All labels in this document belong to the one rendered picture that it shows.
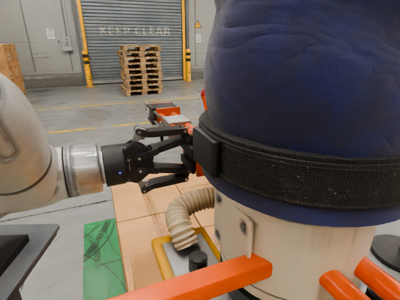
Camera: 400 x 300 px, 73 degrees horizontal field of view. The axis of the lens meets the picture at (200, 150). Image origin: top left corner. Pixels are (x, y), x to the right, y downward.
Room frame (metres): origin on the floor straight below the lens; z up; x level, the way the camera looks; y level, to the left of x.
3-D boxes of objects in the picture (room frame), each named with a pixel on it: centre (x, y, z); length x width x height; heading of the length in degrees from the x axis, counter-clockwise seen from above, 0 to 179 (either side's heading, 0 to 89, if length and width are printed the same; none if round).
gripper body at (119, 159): (0.46, 0.13, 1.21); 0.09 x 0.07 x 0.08; 112
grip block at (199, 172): (0.51, -0.02, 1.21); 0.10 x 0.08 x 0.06; 112
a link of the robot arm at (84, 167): (0.43, 0.20, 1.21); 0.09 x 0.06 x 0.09; 22
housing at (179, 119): (0.70, 0.06, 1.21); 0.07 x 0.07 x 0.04; 22
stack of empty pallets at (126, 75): (8.21, 1.77, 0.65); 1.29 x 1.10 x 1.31; 22
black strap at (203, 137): (0.27, -0.11, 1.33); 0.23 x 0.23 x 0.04
